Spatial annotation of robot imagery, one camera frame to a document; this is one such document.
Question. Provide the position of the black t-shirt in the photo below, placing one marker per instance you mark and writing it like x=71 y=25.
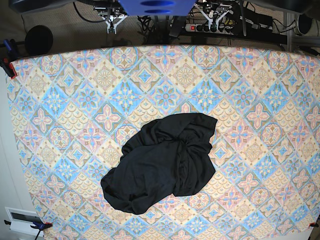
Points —
x=168 y=156

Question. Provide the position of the patterned tablecloth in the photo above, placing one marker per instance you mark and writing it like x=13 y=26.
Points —
x=73 y=112

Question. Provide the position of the white power strip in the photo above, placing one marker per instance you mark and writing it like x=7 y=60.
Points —
x=204 y=28

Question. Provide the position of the black round speaker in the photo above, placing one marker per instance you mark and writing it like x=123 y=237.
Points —
x=38 y=40

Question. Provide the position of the blue clamp lower left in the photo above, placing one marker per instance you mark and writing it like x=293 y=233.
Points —
x=40 y=226

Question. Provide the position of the red black clamp upper left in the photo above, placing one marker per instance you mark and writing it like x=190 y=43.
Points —
x=6 y=62

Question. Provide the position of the white round device upper right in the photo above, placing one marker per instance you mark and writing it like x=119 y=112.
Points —
x=304 y=24

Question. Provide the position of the orange clamp lower right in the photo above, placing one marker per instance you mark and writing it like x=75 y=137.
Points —
x=314 y=225

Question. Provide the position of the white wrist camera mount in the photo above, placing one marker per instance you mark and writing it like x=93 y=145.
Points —
x=214 y=11
x=113 y=16

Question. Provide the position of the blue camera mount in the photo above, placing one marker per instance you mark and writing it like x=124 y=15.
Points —
x=157 y=7

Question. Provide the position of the white wall vent box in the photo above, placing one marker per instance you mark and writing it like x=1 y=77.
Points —
x=22 y=220

